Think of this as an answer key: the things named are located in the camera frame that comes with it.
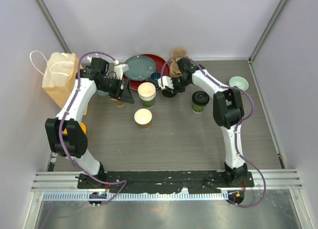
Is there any blue-grey ceramic plate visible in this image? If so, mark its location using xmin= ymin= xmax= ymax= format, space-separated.
xmin=124 ymin=55 xmax=157 ymax=81

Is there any white slotted cable duct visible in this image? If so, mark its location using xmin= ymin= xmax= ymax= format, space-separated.
xmin=42 ymin=191 xmax=228 ymax=202

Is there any single brown paper cup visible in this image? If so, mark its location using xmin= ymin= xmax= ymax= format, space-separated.
xmin=134 ymin=108 xmax=153 ymax=130

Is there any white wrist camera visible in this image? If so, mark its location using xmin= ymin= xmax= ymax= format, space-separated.
xmin=158 ymin=76 xmax=174 ymax=90
xmin=114 ymin=64 xmax=129 ymax=79

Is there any orange round dish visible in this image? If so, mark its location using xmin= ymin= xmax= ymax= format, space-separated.
xmin=63 ymin=123 xmax=87 ymax=135

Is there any red round tray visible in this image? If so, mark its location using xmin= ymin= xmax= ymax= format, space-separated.
xmin=124 ymin=54 xmax=165 ymax=91

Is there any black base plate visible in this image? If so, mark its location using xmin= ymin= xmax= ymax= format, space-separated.
xmin=77 ymin=169 xmax=255 ymax=194

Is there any brown paper bag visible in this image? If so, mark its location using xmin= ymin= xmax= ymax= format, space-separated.
xmin=42 ymin=52 xmax=79 ymax=108

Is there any brown paper cup stack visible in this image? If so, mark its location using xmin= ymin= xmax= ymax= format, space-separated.
xmin=111 ymin=98 xmax=125 ymax=107

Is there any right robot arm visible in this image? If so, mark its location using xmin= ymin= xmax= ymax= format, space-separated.
xmin=168 ymin=57 xmax=247 ymax=187

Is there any black cup lid stack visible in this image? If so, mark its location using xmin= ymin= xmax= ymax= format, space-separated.
xmin=162 ymin=88 xmax=177 ymax=98

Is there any cardboard cup carrier stack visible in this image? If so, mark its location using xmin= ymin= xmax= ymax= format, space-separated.
xmin=169 ymin=48 xmax=188 ymax=77

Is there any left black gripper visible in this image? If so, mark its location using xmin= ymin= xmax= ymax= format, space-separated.
xmin=98 ymin=76 xmax=134 ymax=103

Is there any aluminium frame rail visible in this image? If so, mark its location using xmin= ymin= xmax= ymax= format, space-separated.
xmin=32 ymin=169 xmax=303 ymax=191

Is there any light blue cylinder holder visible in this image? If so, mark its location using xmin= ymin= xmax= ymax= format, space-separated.
xmin=96 ymin=90 xmax=108 ymax=96

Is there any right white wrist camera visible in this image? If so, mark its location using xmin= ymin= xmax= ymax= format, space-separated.
xmin=158 ymin=76 xmax=174 ymax=90

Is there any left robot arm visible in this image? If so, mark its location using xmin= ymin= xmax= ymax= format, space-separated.
xmin=45 ymin=57 xmax=135 ymax=189

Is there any small dark blue bowl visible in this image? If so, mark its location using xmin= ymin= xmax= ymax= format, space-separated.
xmin=150 ymin=72 xmax=161 ymax=84

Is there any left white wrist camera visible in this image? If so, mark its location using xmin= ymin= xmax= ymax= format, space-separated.
xmin=114 ymin=64 xmax=129 ymax=79

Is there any green paper cup stack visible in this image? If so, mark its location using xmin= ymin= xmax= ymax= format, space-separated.
xmin=138 ymin=82 xmax=156 ymax=108

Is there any pale green ceramic bowl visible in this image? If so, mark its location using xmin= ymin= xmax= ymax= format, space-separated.
xmin=229 ymin=76 xmax=249 ymax=91

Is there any single green paper cup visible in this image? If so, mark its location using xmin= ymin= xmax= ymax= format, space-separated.
xmin=192 ymin=102 xmax=206 ymax=114

